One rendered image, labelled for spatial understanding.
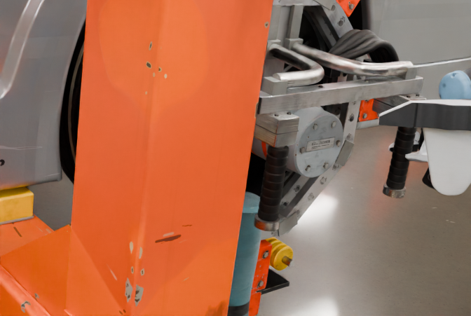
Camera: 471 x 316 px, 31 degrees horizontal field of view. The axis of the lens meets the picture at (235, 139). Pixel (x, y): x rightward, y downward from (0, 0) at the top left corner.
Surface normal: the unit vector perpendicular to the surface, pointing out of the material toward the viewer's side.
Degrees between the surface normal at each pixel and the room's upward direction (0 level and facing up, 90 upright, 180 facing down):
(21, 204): 90
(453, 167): 87
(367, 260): 0
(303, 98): 90
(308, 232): 0
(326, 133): 90
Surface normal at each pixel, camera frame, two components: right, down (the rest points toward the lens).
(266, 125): -0.76, 0.12
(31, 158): 0.64, 0.33
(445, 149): -0.09, 0.28
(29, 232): 0.13, -0.93
